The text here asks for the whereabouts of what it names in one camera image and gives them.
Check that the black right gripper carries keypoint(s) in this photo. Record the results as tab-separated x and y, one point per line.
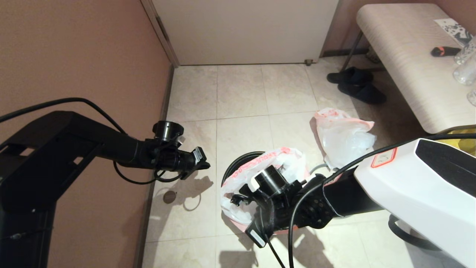
275	208

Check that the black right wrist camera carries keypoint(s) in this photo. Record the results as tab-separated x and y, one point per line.
240	199

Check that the light striped shoe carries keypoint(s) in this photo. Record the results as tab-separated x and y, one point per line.
372	57

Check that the beige wood-grain table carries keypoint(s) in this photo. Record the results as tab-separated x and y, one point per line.
409	56

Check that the black-and-white printed paper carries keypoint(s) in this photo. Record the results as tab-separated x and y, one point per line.
454	31

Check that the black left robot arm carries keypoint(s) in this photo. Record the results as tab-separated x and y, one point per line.
63	163

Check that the yellow fabric bag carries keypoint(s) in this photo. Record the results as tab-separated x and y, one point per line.
465	143

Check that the dark blue slipper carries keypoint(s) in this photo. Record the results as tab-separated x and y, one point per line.
353	76
362	93

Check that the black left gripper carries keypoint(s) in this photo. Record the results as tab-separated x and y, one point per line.
174	156

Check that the white door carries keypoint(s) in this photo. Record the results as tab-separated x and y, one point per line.
241	29

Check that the round metal floor drain cover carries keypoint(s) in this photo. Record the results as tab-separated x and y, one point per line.
169	197

